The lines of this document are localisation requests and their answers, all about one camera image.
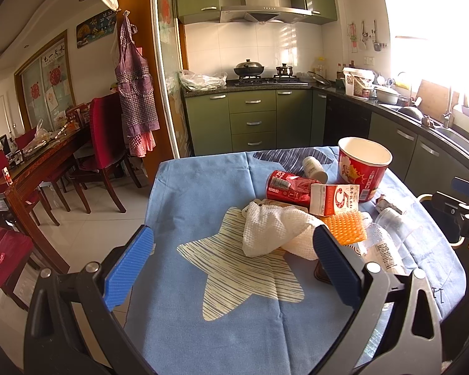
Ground red white milk carton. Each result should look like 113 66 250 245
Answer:
309 184 360 217

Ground small white pill bottle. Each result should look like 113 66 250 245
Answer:
302 156 328 184

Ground red dining chair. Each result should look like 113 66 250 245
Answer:
69 93 142 213

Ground black wok with lid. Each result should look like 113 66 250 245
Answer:
234 58 264 78

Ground steel sink faucet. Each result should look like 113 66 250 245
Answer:
442 87 454 129

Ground red cola can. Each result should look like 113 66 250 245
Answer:
266 170 318 208

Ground blue star-print tablecloth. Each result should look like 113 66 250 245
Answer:
123 146 468 375

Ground orange foam fruit net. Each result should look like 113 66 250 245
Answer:
319 210 367 246

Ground small steel pot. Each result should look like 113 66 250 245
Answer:
276 63 294 78

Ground white paper towel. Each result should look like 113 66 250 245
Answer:
242 202 324 261

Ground steel range hood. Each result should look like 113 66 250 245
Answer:
219 0 313 23

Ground wooden dining table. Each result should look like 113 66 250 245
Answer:
0 127 90 273

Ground clear plastic water bottle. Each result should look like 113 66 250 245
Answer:
354 207 409 274

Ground plastic bag on counter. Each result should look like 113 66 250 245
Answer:
179 69 228 92

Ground red paper noodle cup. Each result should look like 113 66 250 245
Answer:
338 137 393 202

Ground purple checkered apron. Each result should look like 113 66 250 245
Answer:
115 10 160 158

